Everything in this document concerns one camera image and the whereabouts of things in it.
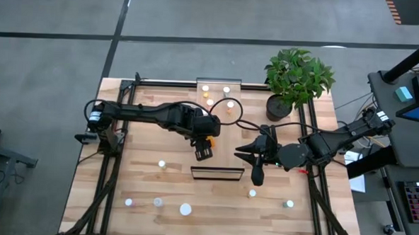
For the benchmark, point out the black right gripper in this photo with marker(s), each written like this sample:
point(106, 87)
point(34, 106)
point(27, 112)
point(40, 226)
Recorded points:
point(270, 148)

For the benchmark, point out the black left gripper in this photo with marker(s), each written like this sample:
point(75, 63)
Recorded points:
point(205, 126)

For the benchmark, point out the pink small medicine bottle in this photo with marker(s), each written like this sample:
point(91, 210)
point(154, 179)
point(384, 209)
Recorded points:
point(209, 102)
point(129, 202)

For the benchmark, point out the orange pill bottle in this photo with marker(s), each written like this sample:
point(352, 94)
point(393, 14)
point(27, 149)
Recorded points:
point(230, 104)

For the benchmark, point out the yellow small medicine bottle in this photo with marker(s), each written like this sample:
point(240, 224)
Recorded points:
point(205, 88)

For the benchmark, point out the yellow-green medicine bottle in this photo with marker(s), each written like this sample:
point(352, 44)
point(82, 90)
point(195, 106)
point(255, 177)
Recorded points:
point(252, 193)

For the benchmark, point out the amber small medicine bottle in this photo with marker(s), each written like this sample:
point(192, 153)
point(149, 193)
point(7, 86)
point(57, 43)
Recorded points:
point(161, 163)

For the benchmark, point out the green small medicine bottle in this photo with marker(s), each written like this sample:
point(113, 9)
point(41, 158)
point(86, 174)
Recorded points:
point(289, 203)

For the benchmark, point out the blue small medicine bottle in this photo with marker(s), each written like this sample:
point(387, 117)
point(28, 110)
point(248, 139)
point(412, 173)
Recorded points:
point(158, 201)

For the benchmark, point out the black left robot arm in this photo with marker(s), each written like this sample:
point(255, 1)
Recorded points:
point(142, 112)

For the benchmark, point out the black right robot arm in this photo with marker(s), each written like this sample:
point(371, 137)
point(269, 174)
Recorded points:
point(336, 140)

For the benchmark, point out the large orange medicine bottle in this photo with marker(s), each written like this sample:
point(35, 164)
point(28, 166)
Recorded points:
point(185, 209)

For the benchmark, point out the clear acrylic tray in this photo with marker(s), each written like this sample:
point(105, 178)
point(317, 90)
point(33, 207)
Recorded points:
point(225, 157)

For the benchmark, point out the black plant pot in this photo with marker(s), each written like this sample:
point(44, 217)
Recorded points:
point(275, 111)

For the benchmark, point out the green leafy plant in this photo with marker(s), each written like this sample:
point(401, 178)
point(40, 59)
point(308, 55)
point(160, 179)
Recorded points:
point(296, 75)

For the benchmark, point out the white paper sheet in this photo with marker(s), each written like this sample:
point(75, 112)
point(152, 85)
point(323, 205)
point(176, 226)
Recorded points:
point(357, 182)

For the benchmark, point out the black desk beam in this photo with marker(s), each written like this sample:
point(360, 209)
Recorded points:
point(370, 163)

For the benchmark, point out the dark grey side desk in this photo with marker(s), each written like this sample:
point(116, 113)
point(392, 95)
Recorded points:
point(406, 147)

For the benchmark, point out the small black knob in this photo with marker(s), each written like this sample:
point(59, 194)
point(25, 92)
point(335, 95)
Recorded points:
point(389, 229)

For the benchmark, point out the teal small box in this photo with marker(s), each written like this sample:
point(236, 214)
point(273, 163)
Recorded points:
point(404, 94)

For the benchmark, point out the black slanted pole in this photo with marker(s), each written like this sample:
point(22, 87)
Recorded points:
point(410, 60)

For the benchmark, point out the black side desk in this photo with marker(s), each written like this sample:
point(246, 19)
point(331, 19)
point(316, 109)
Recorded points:
point(2, 152)

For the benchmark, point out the striped edge floor mat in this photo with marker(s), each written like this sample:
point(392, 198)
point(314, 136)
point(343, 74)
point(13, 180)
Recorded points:
point(412, 9)

